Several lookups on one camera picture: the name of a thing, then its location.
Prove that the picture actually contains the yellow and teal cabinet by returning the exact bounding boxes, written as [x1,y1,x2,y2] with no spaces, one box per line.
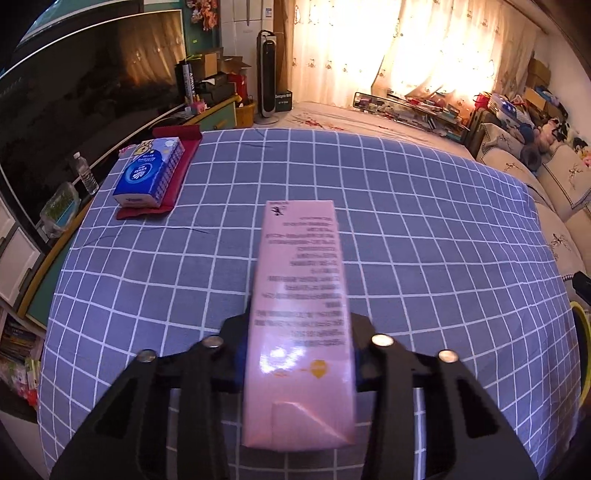
[18,99,252,330]

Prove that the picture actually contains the open cardboard boxes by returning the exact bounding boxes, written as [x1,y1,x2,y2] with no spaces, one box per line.
[185,48,252,107]

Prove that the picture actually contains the pink milk carton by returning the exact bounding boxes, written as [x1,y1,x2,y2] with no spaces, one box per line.
[241,200,358,452]

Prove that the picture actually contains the black tube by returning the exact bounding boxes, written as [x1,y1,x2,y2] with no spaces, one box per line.
[175,60,197,104]

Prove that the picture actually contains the floral floor mat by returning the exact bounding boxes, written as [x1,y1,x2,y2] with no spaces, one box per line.
[265,102,472,148]

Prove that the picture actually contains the yellow bucket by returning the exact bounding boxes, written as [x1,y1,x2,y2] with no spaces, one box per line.
[236,97,257,129]

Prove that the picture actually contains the sheer embroidered curtain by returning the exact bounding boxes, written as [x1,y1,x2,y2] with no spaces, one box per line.
[277,0,541,109]

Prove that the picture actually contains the clear plastic bag with greens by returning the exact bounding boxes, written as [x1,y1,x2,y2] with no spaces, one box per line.
[39,182,83,238]

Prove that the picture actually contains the black tower fan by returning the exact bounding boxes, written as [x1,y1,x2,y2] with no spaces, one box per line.
[256,30,280,124]

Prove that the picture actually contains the blue checked tablecloth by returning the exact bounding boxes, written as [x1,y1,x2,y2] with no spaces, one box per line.
[38,128,583,480]

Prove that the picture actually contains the clear water bottle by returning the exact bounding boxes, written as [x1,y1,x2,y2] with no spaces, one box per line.
[70,152,100,195]

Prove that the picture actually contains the large curved television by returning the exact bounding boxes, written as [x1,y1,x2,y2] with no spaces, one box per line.
[0,7,188,227]

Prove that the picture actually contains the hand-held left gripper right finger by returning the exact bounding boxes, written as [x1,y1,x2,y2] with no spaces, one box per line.
[351,313,539,480]

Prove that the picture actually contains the white standing air conditioner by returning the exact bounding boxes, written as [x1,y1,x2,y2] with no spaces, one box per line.
[221,0,278,61]

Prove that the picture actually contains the shelf of books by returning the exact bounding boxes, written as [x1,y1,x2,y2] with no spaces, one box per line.
[0,309,47,411]

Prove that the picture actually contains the pile of plush toys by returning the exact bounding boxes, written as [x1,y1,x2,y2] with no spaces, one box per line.
[531,115,591,162]

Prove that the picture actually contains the blue tissue pack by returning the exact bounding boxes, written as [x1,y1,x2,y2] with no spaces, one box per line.
[113,137,185,207]

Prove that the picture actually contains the low glass table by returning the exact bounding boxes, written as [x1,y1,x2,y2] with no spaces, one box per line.
[353,90,467,139]

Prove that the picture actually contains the hanging flower decoration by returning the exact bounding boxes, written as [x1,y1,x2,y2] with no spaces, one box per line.
[187,0,220,31]

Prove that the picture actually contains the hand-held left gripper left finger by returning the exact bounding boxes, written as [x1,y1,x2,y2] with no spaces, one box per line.
[50,315,252,480]

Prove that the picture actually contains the stack of cardboard boxes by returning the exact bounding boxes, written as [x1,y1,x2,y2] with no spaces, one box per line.
[522,58,564,121]

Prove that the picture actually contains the wooden curtain rod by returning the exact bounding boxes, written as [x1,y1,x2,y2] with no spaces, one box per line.
[505,0,557,35]

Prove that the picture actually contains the yellow rimmed black bin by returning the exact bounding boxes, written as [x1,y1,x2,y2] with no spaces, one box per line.
[570,300,591,337]

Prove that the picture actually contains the white drawer unit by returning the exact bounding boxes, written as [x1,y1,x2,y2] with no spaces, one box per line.
[0,198,44,308]

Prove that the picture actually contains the pile of bags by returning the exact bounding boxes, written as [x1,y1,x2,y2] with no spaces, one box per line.
[471,90,536,125]

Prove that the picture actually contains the beige sofa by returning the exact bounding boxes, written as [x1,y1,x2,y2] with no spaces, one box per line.
[468,117,591,278]

